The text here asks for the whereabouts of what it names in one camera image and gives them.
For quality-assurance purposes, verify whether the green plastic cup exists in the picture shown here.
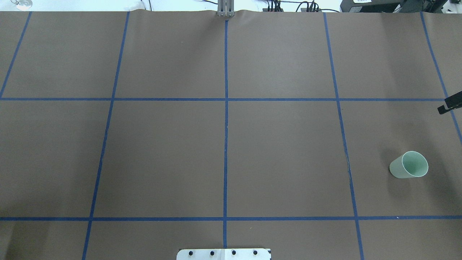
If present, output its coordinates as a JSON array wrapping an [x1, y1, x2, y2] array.
[[388, 151, 429, 179]]

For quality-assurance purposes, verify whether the brown paper table mat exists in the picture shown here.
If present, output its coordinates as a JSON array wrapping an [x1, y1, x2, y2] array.
[[1, 10, 461, 260]]

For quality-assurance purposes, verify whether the clear tape roll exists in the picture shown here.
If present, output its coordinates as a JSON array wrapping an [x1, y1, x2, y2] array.
[[11, 0, 33, 11]]

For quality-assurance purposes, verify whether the aluminium frame post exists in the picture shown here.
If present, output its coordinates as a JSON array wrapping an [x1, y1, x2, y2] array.
[[217, 0, 235, 17]]

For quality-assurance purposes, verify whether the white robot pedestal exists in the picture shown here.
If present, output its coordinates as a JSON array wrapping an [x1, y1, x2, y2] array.
[[176, 248, 272, 260]]

